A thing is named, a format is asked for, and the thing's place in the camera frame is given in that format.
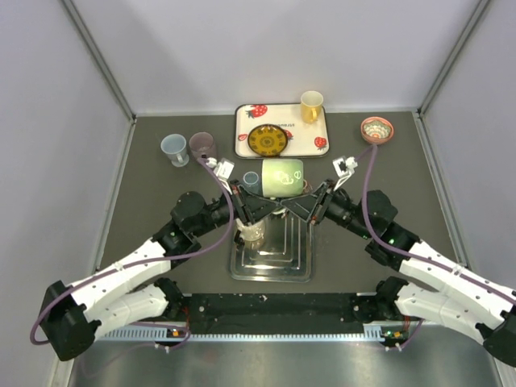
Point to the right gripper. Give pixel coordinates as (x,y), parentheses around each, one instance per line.
(303,205)

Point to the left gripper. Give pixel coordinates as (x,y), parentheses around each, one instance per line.
(252,207)

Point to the brown striped cup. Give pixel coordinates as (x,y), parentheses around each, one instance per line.
(307,188)

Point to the green mug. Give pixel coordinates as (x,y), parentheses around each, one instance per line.
(282,178)

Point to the purple mug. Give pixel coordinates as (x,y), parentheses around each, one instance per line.
(202,144)

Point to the light blue white mug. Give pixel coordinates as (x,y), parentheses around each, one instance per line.
(174,147)

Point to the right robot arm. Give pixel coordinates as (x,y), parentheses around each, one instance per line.
(434,288)

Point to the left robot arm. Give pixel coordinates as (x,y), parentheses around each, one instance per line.
(74,316)

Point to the grey blue mug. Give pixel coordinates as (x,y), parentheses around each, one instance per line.
(251,178)

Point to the cream mug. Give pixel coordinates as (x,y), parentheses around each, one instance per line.
(251,232)

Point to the yellow mug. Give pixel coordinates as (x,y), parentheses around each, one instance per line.
(311,106)

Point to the strawberry serving tray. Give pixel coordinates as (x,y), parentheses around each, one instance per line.
(305,139)

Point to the metal tray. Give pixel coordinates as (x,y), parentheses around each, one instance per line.
(283,255)

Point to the yellow patterned plate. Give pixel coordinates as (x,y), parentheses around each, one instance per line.
(267,140)

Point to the pink patterned bowl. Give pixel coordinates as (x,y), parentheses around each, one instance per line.
(376,130)

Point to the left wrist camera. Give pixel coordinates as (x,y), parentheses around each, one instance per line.
(222,168)

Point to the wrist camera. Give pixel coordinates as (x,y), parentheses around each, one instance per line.
(344,168)
(222,168)

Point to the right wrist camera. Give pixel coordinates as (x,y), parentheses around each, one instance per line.
(344,168)

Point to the aluminium frame rail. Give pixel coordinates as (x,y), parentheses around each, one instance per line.
(260,328)

